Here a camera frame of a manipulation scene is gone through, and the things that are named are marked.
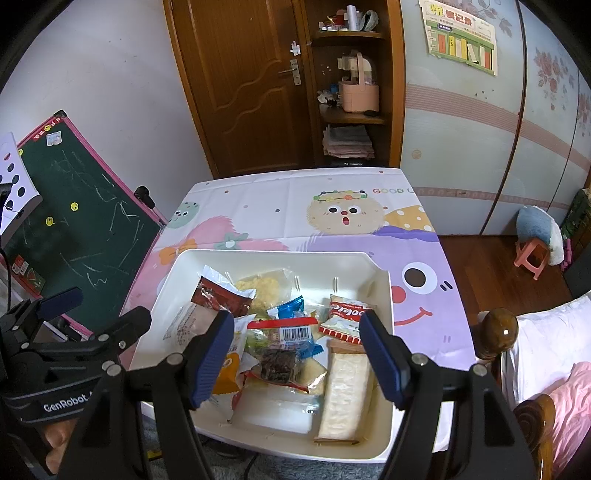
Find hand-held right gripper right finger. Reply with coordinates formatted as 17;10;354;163
359;309;539;480

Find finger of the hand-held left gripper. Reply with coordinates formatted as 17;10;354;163
0;286;84;347
81;305;153;365

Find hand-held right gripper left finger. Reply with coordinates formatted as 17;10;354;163
58;310;236;480

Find orange snack packet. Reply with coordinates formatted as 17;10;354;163
212;353;245;395

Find clear printed snack bag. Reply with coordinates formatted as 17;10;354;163
161;302;218;347

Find pale wafer pack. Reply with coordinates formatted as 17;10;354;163
314;342;375;446

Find red white cookie packet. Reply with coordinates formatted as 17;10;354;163
318;295;377;347

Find small dark brown snack packet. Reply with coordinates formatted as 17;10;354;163
191;265;257;319

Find yellow puff snack bag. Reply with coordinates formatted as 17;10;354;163
233;270;294;319

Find blue candy packet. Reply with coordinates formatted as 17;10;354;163
268;298;326;358

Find white plastic tray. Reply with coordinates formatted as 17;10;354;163
127;248;395;463

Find person's left hand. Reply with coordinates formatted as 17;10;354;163
39;418;90;476

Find pink framed green chalkboard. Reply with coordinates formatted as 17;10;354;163
16;110;168;335

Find black easel knob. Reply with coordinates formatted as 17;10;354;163
135;185;158;210

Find white dotted board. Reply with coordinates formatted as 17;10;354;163
0;131;42;236

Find white bed sheet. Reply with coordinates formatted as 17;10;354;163
501;291;591;407

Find cartoon printed tablecloth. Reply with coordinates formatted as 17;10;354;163
117;167;478;455

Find pink plastic stool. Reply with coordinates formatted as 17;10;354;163
515;240;552;281

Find pink blanket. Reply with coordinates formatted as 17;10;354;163
545;362;591;480

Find white cloth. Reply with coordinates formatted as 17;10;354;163
545;219;565;267

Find floral sliding wardrobe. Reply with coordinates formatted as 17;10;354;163
398;0;591;237

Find stack of folded papers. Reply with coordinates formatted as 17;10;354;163
322;124;376;160

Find green printed box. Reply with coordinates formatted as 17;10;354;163
558;189;591;241

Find wooden door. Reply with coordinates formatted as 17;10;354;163
163;0;319;178

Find wooden corner shelf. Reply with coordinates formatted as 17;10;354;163
300;0;407;169

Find pink basket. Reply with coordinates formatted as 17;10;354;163
337;52;382;114

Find row of toiletry bottles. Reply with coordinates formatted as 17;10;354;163
321;4;382;33

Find wooden bed frame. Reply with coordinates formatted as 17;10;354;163
475;307;555;480

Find metal door handle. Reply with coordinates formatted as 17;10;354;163
277;58;302;86

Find wall poster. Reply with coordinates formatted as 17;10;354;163
419;0;499;77

